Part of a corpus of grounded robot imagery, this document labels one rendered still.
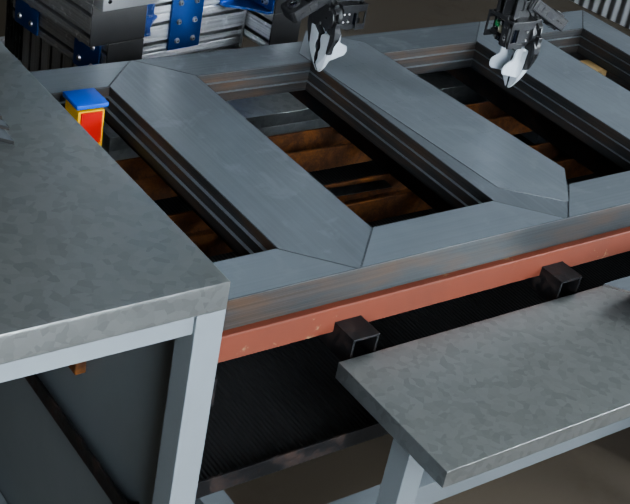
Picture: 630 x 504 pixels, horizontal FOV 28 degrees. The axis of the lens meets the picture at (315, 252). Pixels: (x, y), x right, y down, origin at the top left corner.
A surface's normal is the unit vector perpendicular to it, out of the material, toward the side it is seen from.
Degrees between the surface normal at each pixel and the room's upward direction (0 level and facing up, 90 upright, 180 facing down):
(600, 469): 0
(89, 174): 0
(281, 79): 90
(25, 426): 90
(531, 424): 0
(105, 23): 90
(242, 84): 90
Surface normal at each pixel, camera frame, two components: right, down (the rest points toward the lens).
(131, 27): 0.67, 0.49
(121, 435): -0.81, 0.18
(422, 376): 0.17, -0.83
